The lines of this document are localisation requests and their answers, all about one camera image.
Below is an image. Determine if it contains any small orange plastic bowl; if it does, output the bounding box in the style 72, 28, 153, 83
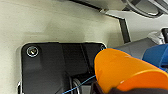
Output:
94, 48, 168, 94

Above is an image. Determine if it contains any blue bowl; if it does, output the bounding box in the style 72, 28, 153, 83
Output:
141, 43, 168, 73

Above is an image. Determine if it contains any stainless steel dishwasher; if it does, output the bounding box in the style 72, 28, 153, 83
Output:
68, 0, 168, 46

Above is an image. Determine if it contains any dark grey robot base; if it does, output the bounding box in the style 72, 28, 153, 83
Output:
19, 41, 110, 94

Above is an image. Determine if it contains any round silver base bolt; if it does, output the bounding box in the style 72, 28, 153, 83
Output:
99, 44, 108, 52
26, 45, 40, 58

